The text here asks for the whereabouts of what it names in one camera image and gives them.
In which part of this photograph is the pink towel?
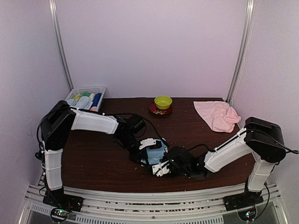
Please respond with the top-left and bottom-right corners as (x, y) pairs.
(193, 101), (241, 133)

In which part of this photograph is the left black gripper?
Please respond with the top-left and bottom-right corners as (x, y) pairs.
(117, 133), (149, 167)

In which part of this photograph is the right aluminium frame post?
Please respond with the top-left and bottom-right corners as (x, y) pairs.
(226, 0), (255, 105)

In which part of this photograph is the white rolled towel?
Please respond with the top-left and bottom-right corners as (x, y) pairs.
(89, 93), (95, 101)

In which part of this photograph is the red floral plate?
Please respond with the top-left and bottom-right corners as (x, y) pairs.
(148, 102), (172, 116)

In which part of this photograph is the blue polka dot towel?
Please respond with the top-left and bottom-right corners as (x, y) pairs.
(144, 141), (168, 165)

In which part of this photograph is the light blue rolled towel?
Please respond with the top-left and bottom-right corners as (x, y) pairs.
(66, 97), (93, 109)

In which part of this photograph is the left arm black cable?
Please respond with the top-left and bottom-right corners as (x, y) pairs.
(102, 112), (169, 147)

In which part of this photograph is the dark blue rolled towel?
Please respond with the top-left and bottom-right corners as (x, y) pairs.
(92, 93), (102, 107)

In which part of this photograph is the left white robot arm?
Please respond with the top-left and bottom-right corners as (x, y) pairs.
(35, 100), (147, 211)

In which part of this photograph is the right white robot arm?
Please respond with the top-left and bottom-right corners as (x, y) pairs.
(153, 117), (299, 210)

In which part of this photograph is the green rolled towel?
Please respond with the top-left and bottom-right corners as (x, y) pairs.
(81, 92), (90, 98)

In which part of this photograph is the yellow rolled towel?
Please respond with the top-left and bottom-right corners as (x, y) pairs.
(73, 94), (81, 101)

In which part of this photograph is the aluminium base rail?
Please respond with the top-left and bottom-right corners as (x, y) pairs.
(17, 181), (291, 224)

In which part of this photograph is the white plastic basket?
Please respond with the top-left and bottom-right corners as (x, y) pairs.
(65, 86), (106, 112)

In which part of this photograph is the green plastic bowl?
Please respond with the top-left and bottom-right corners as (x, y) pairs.
(154, 96), (172, 110)

